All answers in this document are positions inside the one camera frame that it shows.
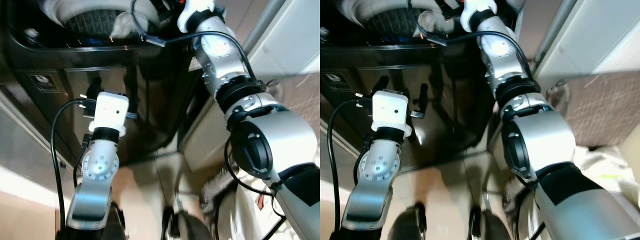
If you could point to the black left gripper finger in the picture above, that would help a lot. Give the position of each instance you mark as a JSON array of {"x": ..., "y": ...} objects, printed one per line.
[
  {"x": 424, "y": 97},
  {"x": 94, "y": 89},
  {"x": 382, "y": 83},
  {"x": 131, "y": 87}
]

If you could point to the white cloth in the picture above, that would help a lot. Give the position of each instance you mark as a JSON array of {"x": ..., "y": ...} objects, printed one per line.
[
  {"x": 431, "y": 23},
  {"x": 127, "y": 25}
]

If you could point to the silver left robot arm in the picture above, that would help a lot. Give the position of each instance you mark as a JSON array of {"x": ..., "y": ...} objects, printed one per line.
[
  {"x": 100, "y": 167},
  {"x": 377, "y": 170}
]

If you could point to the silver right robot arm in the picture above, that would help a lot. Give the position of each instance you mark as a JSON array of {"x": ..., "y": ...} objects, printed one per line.
[
  {"x": 545, "y": 142},
  {"x": 280, "y": 140}
]

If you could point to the dark top-load washing machine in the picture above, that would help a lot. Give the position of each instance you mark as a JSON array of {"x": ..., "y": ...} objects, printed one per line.
[
  {"x": 160, "y": 100},
  {"x": 460, "y": 110}
]

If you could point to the washer label sticker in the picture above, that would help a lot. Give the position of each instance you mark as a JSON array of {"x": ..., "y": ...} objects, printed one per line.
[
  {"x": 44, "y": 83},
  {"x": 340, "y": 81}
]

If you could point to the perforated washer drum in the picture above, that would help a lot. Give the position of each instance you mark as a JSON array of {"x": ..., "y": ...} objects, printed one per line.
[
  {"x": 395, "y": 22},
  {"x": 90, "y": 23}
]

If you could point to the white washer drum rim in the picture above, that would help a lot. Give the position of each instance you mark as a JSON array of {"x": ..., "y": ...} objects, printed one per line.
[
  {"x": 65, "y": 7},
  {"x": 360, "y": 6}
]

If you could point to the grey vertical pipe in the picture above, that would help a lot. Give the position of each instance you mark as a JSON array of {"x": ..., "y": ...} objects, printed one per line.
[
  {"x": 265, "y": 25},
  {"x": 555, "y": 27}
]

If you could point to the white cabinet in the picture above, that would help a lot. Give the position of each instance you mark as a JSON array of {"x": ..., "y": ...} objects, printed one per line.
[
  {"x": 595, "y": 32},
  {"x": 287, "y": 42}
]

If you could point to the dark robot left leg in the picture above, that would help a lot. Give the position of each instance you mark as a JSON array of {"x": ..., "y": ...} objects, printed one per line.
[
  {"x": 407, "y": 226},
  {"x": 118, "y": 223}
]

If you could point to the dark robot leg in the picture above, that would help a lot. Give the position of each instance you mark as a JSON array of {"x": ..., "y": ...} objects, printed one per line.
[
  {"x": 118, "y": 223},
  {"x": 407, "y": 226},
  {"x": 189, "y": 228},
  {"x": 475, "y": 221}
]

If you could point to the dark robot right leg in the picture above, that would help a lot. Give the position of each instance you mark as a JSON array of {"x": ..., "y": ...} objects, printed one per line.
[
  {"x": 475, "y": 221},
  {"x": 189, "y": 228}
]

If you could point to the grey furry cloth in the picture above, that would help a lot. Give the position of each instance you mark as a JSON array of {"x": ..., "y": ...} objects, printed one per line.
[
  {"x": 515, "y": 200},
  {"x": 218, "y": 194}
]

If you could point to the white laundry pile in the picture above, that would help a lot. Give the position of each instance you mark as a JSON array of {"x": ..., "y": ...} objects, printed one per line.
[
  {"x": 606, "y": 165},
  {"x": 246, "y": 216}
]

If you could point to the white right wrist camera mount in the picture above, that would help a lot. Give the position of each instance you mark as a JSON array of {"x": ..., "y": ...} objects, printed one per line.
[
  {"x": 195, "y": 15},
  {"x": 472, "y": 15}
]

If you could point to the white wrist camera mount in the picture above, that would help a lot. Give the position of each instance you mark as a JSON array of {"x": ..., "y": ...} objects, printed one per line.
[
  {"x": 111, "y": 107},
  {"x": 391, "y": 110},
  {"x": 195, "y": 15},
  {"x": 472, "y": 15}
]

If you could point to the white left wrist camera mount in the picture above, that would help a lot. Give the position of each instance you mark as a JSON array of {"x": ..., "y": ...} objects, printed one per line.
[
  {"x": 391, "y": 110},
  {"x": 111, "y": 107}
]

